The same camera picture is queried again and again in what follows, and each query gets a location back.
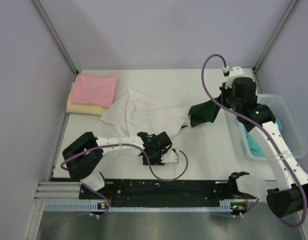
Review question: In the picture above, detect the white and green t shirt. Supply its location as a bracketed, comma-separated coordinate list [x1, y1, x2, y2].
[98, 89, 220, 138]

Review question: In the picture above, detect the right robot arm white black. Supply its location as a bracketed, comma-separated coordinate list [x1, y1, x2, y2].
[219, 77, 308, 218]

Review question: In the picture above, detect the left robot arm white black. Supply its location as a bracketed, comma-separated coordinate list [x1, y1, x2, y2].
[60, 132, 178, 199]

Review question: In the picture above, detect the white plastic basket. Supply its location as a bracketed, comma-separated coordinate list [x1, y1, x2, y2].
[224, 94, 306, 161]

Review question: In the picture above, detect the teal t shirt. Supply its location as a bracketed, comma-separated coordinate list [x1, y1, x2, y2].
[238, 122, 275, 161]

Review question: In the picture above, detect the folded pink t shirt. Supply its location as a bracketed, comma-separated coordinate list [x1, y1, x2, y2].
[71, 73, 119, 108]

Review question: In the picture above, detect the folded beige t shirt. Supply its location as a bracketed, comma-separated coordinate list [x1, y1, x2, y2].
[66, 82, 107, 116]

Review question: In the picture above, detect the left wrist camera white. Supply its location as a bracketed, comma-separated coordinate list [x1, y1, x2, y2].
[161, 148, 179, 164]

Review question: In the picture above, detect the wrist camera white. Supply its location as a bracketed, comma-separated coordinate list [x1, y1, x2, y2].
[161, 148, 179, 164]
[222, 66, 244, 89]

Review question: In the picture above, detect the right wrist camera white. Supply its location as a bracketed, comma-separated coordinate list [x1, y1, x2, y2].
[222, 66, 244, 89]

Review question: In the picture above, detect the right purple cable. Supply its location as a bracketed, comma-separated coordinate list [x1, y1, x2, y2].
[201, 54, 308, 228]

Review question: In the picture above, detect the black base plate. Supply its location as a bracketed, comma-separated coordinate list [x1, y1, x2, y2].
[78, 178, 260, 208]

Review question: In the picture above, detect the grey cable duct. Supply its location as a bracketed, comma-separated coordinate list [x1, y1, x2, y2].
[43, 201, 245, 213]

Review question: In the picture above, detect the right aluminium frame post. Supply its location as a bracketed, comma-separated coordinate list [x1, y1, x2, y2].
[253, 0, 301, 73]

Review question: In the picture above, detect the aluminium frame post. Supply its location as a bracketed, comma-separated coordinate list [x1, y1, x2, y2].
[253, 0, 301, 73]
[30, 0, 78, 75]

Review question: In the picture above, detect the left aluminium frame post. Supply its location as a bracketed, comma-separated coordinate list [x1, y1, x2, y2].
[30, 0, 78, 75]

